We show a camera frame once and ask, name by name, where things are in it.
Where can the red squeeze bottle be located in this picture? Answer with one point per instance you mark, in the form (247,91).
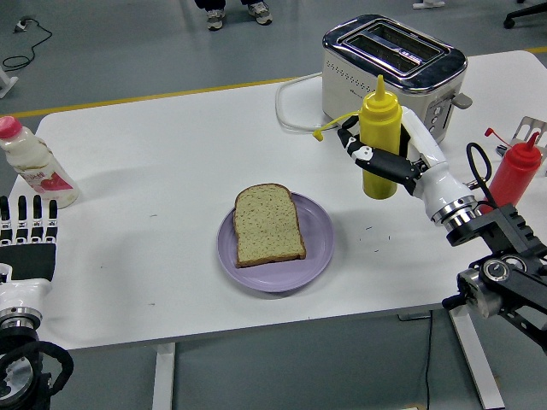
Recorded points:
(517,171)

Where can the white stand base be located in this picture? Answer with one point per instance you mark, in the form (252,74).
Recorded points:
(6,83)

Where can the milk bottle with pink cap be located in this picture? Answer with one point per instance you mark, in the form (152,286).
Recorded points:
(34,162)

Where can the purple plate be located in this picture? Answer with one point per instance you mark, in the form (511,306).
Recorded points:
(316,256)

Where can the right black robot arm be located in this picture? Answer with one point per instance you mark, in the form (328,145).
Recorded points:
(495,243)

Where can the grey box under table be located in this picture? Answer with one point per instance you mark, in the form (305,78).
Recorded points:
(414,316)

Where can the white floor object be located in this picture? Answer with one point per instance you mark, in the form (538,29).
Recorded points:
(427,3)

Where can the white table leg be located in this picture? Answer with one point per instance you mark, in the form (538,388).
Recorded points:
(474,363)
(164,376)

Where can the yellow squeeze bottle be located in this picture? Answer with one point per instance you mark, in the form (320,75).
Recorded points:
(380,128)

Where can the metal spatula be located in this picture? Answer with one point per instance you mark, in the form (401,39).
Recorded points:
(530,128)

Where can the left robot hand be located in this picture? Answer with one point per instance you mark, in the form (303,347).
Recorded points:
(23,292)

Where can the grey sneaker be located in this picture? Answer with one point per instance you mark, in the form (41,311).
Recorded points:
(261,13)
(215,19)

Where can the cream and chrome toaster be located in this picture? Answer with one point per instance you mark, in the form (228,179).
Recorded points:
(350,72)

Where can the black office chair base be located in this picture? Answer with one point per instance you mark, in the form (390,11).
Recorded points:
(523,15)

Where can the slice of bread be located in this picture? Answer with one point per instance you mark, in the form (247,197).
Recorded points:
(267,226)

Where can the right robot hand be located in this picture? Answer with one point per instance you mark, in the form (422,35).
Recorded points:
(444,188)

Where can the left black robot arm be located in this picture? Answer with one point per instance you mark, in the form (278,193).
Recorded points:
(17,359)

